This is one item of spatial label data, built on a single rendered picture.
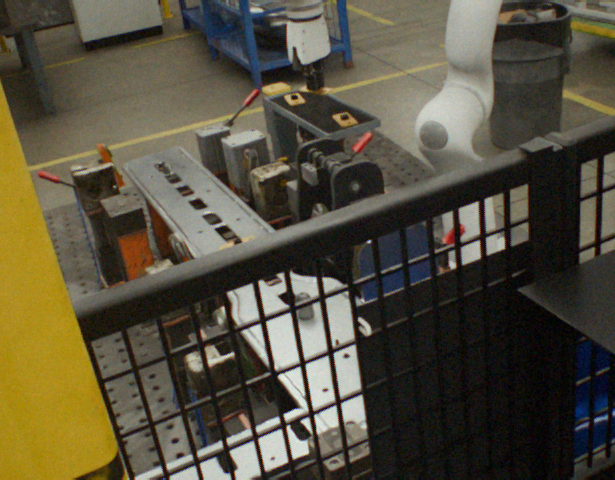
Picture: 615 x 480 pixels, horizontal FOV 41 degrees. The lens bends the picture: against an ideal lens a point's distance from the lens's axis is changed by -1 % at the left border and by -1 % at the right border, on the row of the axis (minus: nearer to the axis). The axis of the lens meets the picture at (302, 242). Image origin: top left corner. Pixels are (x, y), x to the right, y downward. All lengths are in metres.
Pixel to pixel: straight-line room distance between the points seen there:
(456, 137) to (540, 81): 2.76
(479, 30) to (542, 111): 2.86
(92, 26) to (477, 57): 6.89
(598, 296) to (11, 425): 0.48
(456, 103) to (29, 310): 1.44
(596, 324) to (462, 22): 1.13
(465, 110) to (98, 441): 1.41
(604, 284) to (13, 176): 0.51
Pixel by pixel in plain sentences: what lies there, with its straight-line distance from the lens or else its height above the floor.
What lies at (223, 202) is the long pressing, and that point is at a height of 1.00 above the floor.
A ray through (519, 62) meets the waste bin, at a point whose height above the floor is 0.51.
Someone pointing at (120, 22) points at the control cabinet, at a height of 0.21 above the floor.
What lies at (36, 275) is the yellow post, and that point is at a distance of 0.43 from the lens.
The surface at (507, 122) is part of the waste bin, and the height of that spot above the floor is 0.17.
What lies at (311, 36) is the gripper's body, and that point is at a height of 1.35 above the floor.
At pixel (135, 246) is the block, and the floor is 0.93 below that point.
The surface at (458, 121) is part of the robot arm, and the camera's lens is 1.76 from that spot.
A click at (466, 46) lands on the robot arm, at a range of 1.75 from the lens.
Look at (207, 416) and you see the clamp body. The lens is 1.42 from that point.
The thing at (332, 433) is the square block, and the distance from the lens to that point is 1.16.
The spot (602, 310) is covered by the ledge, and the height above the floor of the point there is 1.43.
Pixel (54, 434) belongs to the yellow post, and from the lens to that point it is 0.48.
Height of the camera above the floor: 1.82
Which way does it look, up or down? 28 degrees down
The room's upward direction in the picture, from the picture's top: 9 degrees counter-clockwise
